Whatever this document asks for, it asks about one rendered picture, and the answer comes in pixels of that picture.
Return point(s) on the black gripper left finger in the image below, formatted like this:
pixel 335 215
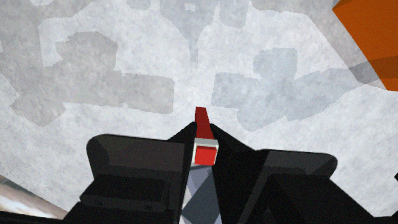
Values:
pixel 126 156

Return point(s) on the grey sloped panel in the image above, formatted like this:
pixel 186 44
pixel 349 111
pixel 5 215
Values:
pixel 202 208

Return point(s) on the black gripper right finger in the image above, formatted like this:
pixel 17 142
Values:
pixel 240 172

